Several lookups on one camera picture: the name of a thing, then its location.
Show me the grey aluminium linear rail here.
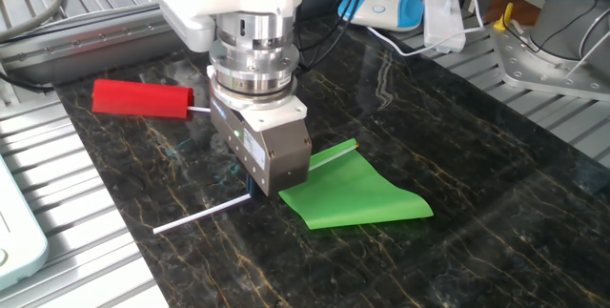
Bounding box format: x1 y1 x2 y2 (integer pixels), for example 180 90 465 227
0 2 211 85

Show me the thick black cable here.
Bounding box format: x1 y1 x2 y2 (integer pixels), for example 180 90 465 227
0 72 54 94

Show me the red flag white stick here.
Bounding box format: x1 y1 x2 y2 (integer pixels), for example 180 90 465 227
91 78 212 119

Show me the black marble slab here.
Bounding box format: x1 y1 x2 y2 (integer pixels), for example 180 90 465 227
54 11 610 308

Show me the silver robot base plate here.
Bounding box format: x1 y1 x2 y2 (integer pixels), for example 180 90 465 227
490 24 610 103

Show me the white teal flat device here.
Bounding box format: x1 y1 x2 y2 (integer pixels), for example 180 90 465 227
0 154 50 293

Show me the white power adapter box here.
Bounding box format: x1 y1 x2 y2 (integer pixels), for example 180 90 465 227
422 0 467 54

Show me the thin white cable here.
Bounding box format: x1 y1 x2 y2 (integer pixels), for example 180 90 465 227
365 0 486 57

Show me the silver Schunk gripper body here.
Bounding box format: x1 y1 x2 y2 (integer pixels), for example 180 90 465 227
209 97 314 198

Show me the black cable bundle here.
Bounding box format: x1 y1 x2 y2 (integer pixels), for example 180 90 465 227
293 0 377 73

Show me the small yellow clip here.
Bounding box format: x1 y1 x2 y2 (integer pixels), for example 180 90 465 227
493 2 515 31

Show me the green flag white stick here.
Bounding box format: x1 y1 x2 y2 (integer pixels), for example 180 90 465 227
152 137 435 236

